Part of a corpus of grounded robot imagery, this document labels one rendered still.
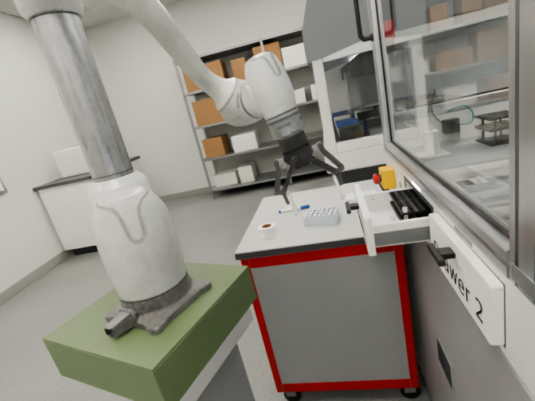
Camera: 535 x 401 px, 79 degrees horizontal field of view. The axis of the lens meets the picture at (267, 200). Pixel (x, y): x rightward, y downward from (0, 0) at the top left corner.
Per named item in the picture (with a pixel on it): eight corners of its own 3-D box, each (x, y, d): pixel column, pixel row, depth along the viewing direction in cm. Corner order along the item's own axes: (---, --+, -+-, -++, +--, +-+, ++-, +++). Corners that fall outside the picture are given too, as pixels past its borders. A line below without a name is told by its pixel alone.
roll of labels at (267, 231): (277, 230, 127) (275, 220, 126) (278, 237, 121) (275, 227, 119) (259, 233, 128) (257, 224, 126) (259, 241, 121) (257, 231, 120)
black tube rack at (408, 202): (404, 235, 85) (401, 213, 83) (391, 211, 101) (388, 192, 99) (499, 223, 80) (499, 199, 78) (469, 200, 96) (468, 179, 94)
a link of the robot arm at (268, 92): (308, 101, 83) (279, 114, 94) (284, 40, 79) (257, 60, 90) (277, 116, 78) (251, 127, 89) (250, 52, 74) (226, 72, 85)
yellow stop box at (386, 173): (381, 190, 120) (379, 171, 118) (378, 184, 127) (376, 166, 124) (396, 188, 119) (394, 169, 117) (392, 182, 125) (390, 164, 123)
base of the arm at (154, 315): (87, 332, 70) (77, 310, 69) (163, 277, 88) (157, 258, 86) (141, 351, 61) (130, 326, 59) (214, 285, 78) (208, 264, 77)
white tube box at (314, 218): (304, 226, 125) (302, 216, 124) (309, 217, 132) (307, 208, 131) (336, 223, 120) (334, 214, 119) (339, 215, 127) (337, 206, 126)
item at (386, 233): (375, 248, 83) (372, 226, 81) (363, 212, 107) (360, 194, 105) (556, 225, 74) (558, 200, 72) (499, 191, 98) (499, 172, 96)
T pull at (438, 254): (439, 268, 58) (439, 261, 58) (427, 248, 65) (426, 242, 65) (461, 266, 57) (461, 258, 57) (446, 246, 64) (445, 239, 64)
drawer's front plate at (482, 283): (492, 348, 50) (490, 286, 46) (431, 255, 77) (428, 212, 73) (505, 347, 49) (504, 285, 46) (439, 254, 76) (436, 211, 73)
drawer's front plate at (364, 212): (369, 257, 82) (363, 217, 79) (357, 215, 109) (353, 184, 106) (376, 256, 81) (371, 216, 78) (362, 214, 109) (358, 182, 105)
